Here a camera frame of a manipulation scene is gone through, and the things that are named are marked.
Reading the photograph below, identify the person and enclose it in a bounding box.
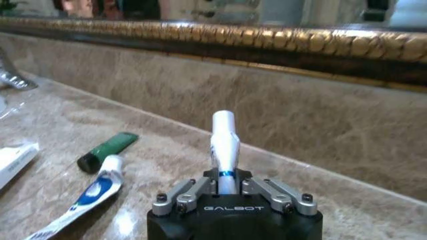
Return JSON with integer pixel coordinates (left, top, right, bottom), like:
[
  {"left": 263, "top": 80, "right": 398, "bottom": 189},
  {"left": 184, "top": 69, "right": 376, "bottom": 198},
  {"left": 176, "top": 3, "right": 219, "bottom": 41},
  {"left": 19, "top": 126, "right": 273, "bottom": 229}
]
[{"left": 52, "top": 0, "right": 95, "bottom": 19}]

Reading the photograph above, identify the white and blue toothpaste tube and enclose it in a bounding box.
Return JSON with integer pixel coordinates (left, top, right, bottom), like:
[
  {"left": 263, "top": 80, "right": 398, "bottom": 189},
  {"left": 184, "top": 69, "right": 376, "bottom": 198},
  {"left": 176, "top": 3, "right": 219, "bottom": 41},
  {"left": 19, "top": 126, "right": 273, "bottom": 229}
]
[{"left": 23, "top": 154, "right": 125, "bottom": 240}]

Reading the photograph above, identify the white plastic tube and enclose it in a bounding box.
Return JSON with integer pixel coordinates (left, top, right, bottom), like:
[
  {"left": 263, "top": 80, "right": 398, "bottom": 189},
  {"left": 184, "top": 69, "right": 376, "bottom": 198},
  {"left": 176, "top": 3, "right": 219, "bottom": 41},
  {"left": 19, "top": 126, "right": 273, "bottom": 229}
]
[{"left": 208, "top": 110, "right": 241, "bottom": 195}]

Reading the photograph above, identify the white cardboard box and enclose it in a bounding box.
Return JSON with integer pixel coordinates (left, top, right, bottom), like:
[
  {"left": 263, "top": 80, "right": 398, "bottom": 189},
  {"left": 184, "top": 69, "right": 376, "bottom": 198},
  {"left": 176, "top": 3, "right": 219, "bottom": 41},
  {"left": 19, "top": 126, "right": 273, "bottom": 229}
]
[{"left": 0, "top": 143, "right": 40, "bottom": 191}]

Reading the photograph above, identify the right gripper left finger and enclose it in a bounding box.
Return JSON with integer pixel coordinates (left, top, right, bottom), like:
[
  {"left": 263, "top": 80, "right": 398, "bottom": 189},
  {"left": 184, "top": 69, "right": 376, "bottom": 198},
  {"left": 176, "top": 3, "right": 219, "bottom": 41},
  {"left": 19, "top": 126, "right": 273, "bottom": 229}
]
[{"left": 152, "top": 169, "right": 221, "bottom": 216}]

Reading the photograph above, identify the gold framed mirror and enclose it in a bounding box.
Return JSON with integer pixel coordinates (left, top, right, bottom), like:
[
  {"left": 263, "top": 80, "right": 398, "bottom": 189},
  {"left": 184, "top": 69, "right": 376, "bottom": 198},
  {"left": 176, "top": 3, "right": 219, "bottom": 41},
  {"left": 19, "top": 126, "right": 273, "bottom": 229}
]
[{"left": 0, "top": 0, "right": 427, "bottom": 92}]

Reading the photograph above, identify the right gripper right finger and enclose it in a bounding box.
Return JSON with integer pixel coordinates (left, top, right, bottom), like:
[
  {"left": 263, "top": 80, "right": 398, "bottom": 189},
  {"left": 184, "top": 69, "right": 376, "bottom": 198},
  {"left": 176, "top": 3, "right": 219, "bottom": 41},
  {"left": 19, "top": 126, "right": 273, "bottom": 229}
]
[{"left": 233, "top": 169, "right": 319, "bottom": 216}]

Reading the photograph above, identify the green tube with black cap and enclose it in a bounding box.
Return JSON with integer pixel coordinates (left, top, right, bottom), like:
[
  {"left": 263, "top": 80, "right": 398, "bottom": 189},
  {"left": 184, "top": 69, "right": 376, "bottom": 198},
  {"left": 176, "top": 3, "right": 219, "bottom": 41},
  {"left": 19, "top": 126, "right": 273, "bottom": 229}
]
[{"left": 76, "top": 132, "right": 140, "bottom": 173}]

